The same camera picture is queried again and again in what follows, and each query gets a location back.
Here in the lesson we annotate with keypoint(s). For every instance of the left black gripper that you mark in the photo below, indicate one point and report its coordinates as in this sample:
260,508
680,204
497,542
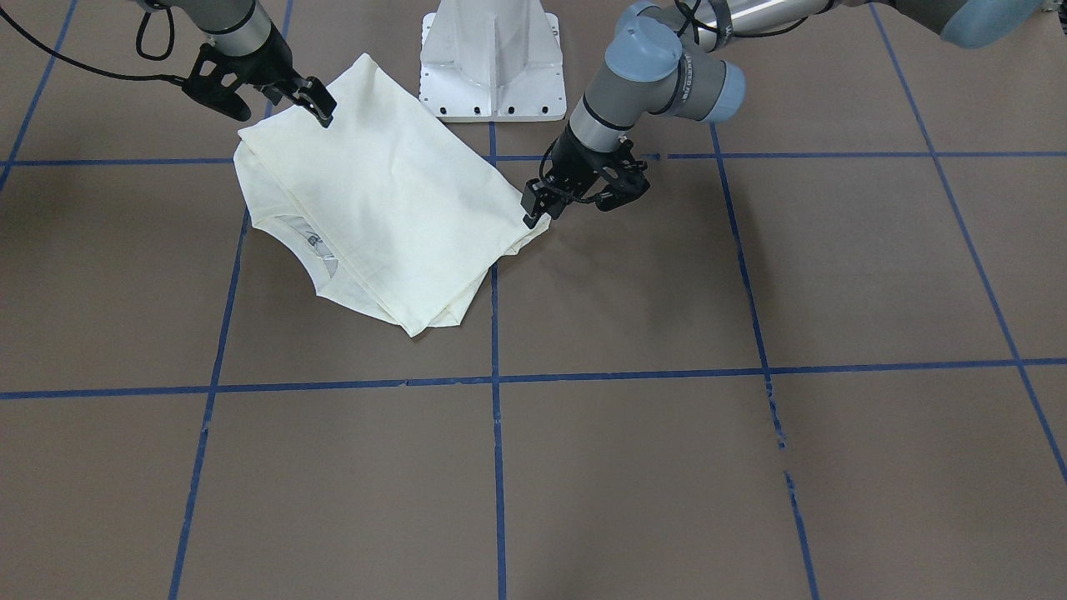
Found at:
573,158

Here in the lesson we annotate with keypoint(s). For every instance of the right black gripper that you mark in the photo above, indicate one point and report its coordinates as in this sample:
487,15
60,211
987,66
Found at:
271,65

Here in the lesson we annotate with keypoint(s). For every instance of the cream long-sleeve cat shirt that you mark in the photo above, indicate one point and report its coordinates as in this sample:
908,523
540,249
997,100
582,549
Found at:
389,213

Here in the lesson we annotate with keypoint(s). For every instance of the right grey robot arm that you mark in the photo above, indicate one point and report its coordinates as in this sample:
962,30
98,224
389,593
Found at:
244,47

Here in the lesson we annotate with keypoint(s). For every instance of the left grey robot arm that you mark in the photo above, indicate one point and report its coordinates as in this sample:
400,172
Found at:
662,60

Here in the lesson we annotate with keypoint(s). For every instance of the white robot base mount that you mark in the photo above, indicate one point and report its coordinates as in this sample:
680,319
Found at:
492,61

